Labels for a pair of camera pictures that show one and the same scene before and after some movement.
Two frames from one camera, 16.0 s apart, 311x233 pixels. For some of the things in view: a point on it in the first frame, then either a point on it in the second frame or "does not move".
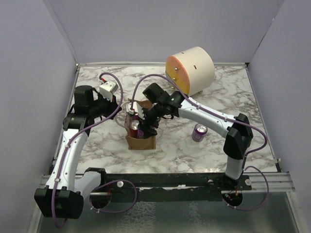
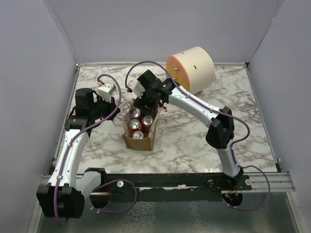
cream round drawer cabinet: (193, 69) does not move
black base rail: (164, 187) does not move
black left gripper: (112, 106) does not move
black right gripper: (148, 131) to (141, 103)
